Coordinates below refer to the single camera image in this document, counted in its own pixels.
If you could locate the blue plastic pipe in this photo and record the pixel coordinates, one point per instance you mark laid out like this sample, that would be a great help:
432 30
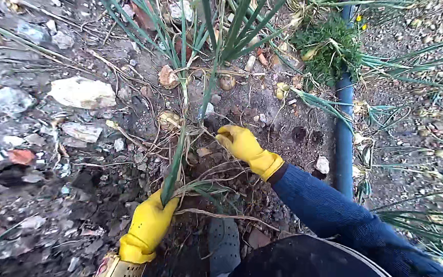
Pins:
345 150

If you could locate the flat whitish stone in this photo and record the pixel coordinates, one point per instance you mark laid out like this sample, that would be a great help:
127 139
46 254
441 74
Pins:
82 132

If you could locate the large cream stone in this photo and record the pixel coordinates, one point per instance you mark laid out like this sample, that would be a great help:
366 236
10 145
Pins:
83 92

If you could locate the onion plant with thick leaf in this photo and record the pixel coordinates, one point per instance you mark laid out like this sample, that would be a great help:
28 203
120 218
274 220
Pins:
175 169

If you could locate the person's left thumb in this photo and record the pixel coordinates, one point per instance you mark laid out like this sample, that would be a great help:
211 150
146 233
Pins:
171 206

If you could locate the small bluish white stone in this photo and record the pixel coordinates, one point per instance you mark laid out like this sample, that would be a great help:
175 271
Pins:
208 110

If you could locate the person's legs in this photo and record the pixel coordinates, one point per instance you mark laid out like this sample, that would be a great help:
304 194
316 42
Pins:
298 257

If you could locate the small onion with green leaves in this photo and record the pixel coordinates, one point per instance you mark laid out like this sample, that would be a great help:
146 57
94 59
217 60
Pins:
282 91

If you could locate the person's right thumb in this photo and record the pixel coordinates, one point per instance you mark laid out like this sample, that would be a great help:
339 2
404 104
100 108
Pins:
224 142

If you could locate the withered onion leaves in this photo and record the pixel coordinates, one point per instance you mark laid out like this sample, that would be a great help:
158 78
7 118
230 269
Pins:
206 188

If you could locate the small grey stone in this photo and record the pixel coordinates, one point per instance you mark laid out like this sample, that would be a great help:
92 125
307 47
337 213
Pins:
35 139

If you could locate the round brown onion bulb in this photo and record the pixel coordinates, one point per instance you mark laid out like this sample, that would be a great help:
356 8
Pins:
227 82

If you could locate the dry onion stalk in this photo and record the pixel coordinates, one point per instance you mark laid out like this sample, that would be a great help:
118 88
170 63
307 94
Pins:
127 137

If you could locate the pale grey stone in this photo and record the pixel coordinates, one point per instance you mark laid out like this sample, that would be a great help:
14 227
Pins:
33 222

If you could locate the large whitish stone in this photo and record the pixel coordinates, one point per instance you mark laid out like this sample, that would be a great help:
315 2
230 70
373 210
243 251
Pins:
181 10

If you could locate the person's right fingers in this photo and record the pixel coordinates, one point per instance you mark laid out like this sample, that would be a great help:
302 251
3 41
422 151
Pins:
229 129

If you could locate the person's right forearm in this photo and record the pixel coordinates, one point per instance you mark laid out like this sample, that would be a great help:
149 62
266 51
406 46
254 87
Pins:
333 209

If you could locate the small tan stone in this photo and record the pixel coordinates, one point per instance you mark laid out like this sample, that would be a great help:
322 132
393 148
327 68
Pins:
203 152

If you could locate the rows of harvested onion plants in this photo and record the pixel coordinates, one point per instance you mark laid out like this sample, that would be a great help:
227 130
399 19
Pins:
417 215

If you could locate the person's left hand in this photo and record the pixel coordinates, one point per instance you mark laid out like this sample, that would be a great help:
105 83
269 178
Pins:
146 225

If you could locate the flat reddish brown stone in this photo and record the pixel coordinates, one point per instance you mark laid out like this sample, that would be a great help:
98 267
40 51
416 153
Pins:
259 238

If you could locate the red brick fragment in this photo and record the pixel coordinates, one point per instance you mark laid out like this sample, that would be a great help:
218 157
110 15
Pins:
21 157

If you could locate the person's left fingers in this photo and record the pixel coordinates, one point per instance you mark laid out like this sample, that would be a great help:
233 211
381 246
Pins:
155 199

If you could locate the person's left forearm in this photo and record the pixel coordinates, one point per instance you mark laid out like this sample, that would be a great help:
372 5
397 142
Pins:
121 267

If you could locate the person's right hand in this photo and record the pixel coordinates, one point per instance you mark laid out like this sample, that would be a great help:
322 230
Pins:
247 150

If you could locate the oblong whitish stone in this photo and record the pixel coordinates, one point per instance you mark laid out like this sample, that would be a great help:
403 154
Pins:
250 63

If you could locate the bluish grey stone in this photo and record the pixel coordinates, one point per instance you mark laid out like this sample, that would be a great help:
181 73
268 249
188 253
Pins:
33 32

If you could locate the grey-white rounded stone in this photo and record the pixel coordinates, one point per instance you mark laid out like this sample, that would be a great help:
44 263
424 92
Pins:
10 100

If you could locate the large reddish stone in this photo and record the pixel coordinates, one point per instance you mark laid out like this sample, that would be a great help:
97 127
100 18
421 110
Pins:
144 17

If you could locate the orange brick piece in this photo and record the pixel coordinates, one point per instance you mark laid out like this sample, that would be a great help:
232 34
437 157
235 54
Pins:
262 57

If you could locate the brown and white stone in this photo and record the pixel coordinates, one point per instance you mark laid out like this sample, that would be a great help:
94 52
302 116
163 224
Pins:
167 77

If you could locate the leafy green weed, yellow flowers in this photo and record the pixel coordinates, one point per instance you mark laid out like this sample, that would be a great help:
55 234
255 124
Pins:
327 52

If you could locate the onion plant with long leaves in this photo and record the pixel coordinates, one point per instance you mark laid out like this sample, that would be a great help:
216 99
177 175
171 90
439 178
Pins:
237 36
183 67

